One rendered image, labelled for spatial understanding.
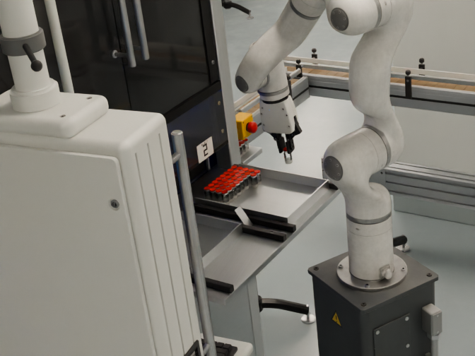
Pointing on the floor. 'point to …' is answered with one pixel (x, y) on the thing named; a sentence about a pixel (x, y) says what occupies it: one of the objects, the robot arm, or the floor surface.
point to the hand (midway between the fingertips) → (285, 145)
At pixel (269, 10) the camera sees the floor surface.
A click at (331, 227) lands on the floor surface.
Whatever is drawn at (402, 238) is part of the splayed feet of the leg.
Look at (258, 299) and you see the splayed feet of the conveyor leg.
